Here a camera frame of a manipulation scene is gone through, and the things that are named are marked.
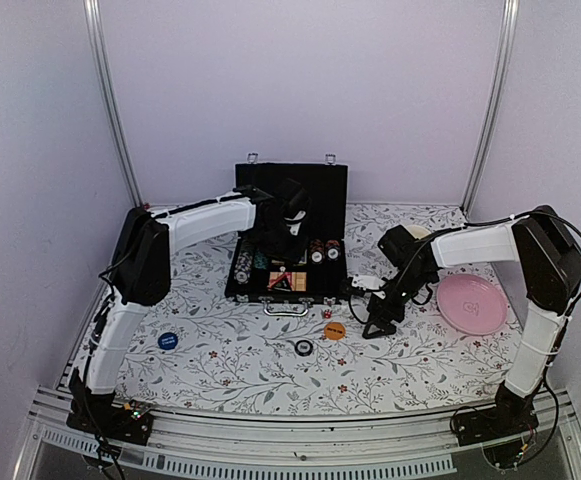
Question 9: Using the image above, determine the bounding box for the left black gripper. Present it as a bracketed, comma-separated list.
[259, 221, 309, 264]

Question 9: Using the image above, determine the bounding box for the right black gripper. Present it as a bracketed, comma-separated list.
[363, 267, 434, 339]

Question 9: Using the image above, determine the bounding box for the black poker case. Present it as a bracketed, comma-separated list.
[224, 161, 350, 308]

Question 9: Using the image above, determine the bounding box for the red card deck box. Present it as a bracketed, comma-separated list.
[282, 272, 307, 292]

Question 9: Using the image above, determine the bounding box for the orange round button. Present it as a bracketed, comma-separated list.
[324, 322, 346, 341]

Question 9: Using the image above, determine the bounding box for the black triangular token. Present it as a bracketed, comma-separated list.
[267, 271, 292, 291]

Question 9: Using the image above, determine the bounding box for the blue round button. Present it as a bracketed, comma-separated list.
[157, 332, 179, 351]

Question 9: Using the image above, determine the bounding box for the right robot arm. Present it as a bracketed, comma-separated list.
[349, 205, 581, 436]

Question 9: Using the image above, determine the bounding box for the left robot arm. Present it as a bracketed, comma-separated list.
[71, 182, 311, 434]

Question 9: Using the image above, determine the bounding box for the teal chip stack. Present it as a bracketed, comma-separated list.
[253, 250, 270, 270]

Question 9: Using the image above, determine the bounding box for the orange chip stack left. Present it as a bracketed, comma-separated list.
[309, 239, 325, 265]

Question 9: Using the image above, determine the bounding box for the white black chip stack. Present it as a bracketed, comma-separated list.
[234, 241, 256, 284]

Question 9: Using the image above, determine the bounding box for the pink plate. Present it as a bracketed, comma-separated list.
[436, 274, 508, 336]

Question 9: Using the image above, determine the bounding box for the black white dealer chip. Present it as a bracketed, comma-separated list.
[294, 339, 314, 357]

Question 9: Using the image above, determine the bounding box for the cream ceramic mug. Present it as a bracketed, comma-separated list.
[406, 225, 431, 239]

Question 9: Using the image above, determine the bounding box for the floral tablecloth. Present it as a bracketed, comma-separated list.
[62, 201, 546, 417]

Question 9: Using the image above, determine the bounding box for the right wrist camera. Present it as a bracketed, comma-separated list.
[342, 274, 386, 298]

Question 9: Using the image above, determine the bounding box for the front aluminium rail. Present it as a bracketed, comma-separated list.
[13, 388, 581, 479]

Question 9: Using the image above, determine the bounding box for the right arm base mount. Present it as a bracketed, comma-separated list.
[449, 386, 539, 470]

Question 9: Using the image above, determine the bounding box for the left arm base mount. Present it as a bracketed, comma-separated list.
[66, 395, 154, 446]

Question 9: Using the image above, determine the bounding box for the left aluminium frame post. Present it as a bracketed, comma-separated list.
[83, 0, 143, 207]

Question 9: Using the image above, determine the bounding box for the aluminium frame post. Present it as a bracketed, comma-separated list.
[461, 0, 520, 217]
[83, 0, 143, 207]

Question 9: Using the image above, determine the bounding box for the right aluminium frame post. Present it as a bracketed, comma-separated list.
[461, 0, 520, 217]

